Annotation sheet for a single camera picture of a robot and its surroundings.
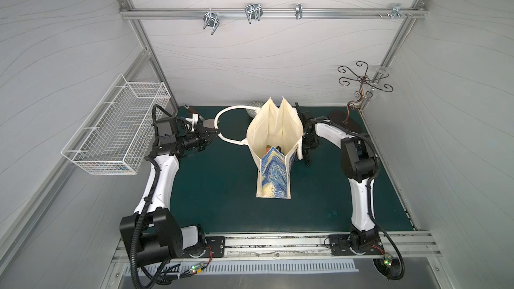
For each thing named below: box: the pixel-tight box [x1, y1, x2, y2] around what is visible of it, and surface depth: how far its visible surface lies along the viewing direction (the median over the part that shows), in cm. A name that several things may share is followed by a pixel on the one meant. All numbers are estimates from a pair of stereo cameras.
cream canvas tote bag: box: [214, 96, 304, 200], surface depth 84 cm
